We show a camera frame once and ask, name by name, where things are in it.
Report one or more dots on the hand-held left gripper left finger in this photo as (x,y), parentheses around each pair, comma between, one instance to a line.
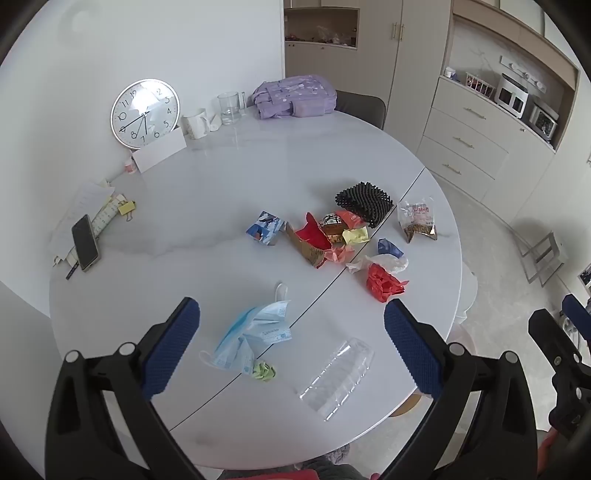
(171,350)

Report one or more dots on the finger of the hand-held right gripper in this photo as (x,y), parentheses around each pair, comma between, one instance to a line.
(578,314)
(551,337)

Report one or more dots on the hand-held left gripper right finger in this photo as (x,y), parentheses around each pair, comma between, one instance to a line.
(413,350)

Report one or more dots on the red paper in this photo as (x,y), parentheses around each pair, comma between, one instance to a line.
(383,284)

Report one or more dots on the clear plastic tray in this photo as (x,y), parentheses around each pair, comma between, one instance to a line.
(337,378)

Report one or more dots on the blue face mask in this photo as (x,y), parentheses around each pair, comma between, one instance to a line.
(254,334)

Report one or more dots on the white tissue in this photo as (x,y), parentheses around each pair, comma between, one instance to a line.
(388,262)

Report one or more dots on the green paper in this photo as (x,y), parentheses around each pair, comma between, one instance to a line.
(263,370)

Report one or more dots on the blue wrapper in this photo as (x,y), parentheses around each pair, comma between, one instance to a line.
(389,248)

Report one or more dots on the pink paper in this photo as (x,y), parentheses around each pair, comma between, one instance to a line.
(339,253)

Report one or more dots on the yellow paper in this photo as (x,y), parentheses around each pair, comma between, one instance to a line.
(355,235)

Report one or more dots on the clear snack bag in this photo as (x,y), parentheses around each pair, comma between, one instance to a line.
(418,221)

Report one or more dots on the orange red wrapper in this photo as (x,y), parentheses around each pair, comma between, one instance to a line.
(352,219)

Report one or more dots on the red and gold wrapper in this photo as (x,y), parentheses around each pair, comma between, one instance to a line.
(309,240)

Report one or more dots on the brown round snack wrapper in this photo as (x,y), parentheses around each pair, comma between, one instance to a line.
(331,222)

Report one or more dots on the black foam mesh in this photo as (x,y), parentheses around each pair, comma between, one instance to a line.
(364,203)

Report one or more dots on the blue white crushed carton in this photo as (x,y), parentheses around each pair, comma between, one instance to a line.
(265,227)

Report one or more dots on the person's right forearm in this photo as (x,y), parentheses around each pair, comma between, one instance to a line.
(545,454)

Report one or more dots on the grey metal stool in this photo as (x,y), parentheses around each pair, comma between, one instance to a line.
(542,258)

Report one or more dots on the dark blue pen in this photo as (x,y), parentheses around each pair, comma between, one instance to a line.
(71,270)

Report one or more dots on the white full-height wardrobe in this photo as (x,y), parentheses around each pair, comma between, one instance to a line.
(545,184)

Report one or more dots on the person's grey quilted trousers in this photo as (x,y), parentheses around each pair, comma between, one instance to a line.
(346,470)

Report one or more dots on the black smartphone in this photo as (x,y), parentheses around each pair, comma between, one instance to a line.
(85,242)

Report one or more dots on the pale ruler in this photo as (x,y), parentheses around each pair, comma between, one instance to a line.
(105,216)

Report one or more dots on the yellow binder clip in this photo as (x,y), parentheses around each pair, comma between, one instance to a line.
(125,207)

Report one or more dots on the person's pink patterned coat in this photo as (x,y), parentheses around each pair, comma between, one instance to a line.
(286,475)

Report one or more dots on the stack of white papers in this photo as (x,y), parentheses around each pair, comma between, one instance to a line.
(83,203)

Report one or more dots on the small pink bottle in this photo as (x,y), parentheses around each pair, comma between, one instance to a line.
(129,167)

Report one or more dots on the silver countertop appliance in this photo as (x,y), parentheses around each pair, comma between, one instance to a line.
(545,117)

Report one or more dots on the white card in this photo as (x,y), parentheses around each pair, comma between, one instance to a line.
(159,150)

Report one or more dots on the beige drawer cabinet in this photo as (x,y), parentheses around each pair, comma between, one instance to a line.
(471,138)

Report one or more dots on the white countertop appliance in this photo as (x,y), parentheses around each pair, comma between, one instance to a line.
(510,94)

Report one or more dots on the white mug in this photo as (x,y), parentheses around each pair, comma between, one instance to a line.
(196,122)

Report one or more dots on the dark grey chair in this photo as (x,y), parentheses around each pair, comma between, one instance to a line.
(364,106)

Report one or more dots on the small white jar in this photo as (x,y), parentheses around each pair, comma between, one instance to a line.
(449,72)

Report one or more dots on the purple backpack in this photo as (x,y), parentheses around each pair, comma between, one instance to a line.
(293,97)

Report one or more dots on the tall beige cupboard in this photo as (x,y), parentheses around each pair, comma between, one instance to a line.
(401,69)

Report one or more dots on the beige cabinet with niche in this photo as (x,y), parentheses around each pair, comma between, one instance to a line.
(318,60)

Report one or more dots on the clear plastic bag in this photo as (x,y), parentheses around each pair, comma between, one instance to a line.
(325,33)

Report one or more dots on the white round wall clock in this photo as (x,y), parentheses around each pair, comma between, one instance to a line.
(145,113)

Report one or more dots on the white wall rack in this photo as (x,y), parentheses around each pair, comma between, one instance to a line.
(521,73)

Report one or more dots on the beige wall cabinet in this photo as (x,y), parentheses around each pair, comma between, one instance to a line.
(521,23)

